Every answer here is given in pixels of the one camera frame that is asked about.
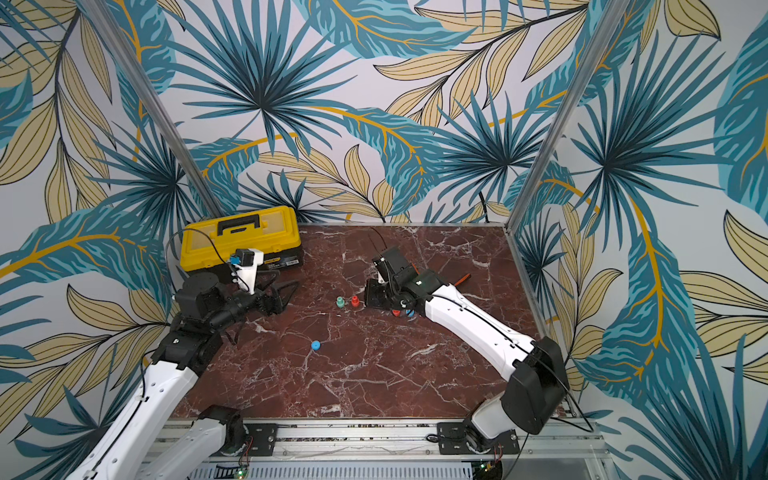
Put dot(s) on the orange handled pliers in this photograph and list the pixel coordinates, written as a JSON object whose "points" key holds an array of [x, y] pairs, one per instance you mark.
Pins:
{"points": [[462, 279]]}

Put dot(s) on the yellow black toolbox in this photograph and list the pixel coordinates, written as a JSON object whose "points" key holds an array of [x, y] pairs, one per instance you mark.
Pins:
{"points": [[273, 231]]}

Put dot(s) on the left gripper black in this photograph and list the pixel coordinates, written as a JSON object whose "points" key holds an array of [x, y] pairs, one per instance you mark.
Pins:
{"points": [[275, 305]]}

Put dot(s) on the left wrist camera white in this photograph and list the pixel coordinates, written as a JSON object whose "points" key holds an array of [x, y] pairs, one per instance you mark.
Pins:
{"points": [[244, 264]]}

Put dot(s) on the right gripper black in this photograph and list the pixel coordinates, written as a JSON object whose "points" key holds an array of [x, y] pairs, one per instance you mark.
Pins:
{"points": [[390, 294]]}

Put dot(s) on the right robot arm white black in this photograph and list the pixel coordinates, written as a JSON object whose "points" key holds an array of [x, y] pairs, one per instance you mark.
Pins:
{"points": [[534, 370]]}

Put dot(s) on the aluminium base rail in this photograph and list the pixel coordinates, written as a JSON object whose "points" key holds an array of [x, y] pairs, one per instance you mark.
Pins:
{"points": [[408, 448]]}

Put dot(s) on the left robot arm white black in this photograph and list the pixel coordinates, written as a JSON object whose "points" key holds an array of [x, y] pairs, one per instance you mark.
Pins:
{"points": [[207, 309]]}

